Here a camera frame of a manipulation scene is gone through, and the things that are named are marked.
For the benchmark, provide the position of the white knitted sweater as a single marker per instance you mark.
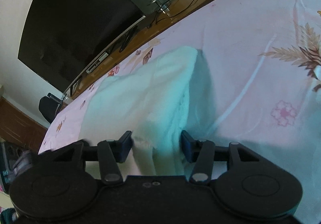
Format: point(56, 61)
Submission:
point(153, 104)

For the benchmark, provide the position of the brown wooden door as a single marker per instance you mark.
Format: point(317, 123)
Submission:
point(20, 129)

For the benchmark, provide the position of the silver set-top box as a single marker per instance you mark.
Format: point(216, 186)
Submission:
point(93, 66)

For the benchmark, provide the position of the dark cylindrical bottle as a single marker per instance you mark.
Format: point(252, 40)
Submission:
point(55, 98)

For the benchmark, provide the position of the black chair back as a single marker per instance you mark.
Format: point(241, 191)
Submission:
point(49, 108)

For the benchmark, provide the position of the pink floral bed sheet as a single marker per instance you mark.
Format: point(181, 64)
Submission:
point(256, 81)

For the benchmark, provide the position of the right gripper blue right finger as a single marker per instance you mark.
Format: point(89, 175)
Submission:
point(201, 153)

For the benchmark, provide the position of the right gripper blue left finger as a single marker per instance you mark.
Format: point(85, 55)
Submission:
point(112, 153)

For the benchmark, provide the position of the large black curved television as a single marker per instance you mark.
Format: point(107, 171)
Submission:
point(61, 39)

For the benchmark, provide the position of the brown wooden tv cabinet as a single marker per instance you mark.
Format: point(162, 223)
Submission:
point(136, 37)

